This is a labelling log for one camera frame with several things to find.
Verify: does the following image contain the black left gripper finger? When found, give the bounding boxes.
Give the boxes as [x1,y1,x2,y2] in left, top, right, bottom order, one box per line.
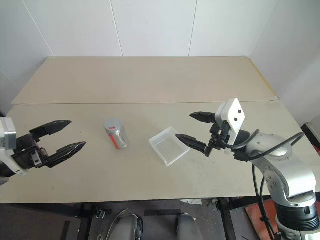
[29,120,73,142]
[46,141,88,169]

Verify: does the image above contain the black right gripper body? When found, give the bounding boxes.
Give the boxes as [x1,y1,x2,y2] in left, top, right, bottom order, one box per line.
[208,120,233,151]

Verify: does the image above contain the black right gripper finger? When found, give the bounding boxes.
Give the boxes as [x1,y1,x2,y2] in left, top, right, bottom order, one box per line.
[175,134,214,158]
[189,111,217,124]

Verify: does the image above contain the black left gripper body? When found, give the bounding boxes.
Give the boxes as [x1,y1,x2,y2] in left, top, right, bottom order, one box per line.
[11,133,50,174]

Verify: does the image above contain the clear plastic tray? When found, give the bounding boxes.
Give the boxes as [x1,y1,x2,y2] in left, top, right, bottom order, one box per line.
[148,126,190,167]

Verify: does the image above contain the silver red can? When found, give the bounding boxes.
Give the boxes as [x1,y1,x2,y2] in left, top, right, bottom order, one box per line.
[103,117,130,150]

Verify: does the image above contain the red floor mat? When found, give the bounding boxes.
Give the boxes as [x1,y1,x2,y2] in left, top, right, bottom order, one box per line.
[244,197,280,240]

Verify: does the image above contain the dark grey rounded shape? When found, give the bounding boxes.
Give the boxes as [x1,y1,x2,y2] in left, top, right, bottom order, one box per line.
[175,212,204,240]
[112,214,145,240]

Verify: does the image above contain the dark red black object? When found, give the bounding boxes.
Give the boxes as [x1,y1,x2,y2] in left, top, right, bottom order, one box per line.
[301,121,320,153]

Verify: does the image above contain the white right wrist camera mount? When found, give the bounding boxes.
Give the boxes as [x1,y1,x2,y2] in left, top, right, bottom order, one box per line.
[215,97,247,155]

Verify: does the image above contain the black table frame leg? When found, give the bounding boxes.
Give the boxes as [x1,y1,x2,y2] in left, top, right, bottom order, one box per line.
[216,198,237,240]
[77,202,94,240]

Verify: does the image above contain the grey thin cable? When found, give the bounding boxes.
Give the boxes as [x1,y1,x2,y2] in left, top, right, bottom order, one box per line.
[109,209,133,235]

